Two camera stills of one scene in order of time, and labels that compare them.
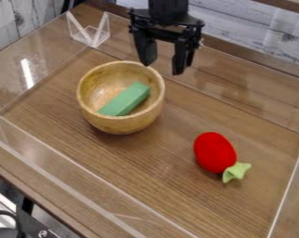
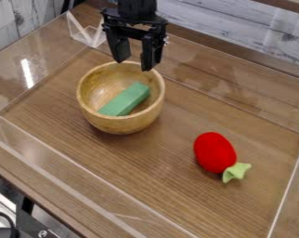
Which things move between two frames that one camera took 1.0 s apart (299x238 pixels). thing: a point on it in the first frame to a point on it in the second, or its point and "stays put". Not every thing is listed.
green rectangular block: (127, 100) stays put
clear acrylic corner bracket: (90, 35) stays put
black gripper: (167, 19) to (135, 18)
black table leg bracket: (37, 223) stays put
